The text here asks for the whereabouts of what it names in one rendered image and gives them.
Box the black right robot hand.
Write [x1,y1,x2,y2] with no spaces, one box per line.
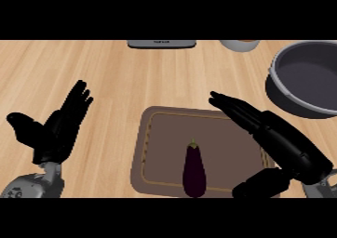
[208,90,335,199]

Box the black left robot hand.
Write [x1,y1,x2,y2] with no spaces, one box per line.
[6,79,95,165]

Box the pale grey cup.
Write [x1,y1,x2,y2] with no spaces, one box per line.
[219,40,262,53]

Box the dark grey pot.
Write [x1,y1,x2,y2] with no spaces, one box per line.
[265,40,337,120]

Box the dark purple eggplant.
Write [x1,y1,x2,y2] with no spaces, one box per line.
[182,139,208,199]

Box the brown tray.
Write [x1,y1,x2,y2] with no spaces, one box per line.
[129,105,282,199]

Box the grey flat appliance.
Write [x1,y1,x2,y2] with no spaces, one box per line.
[127,40,198,50]

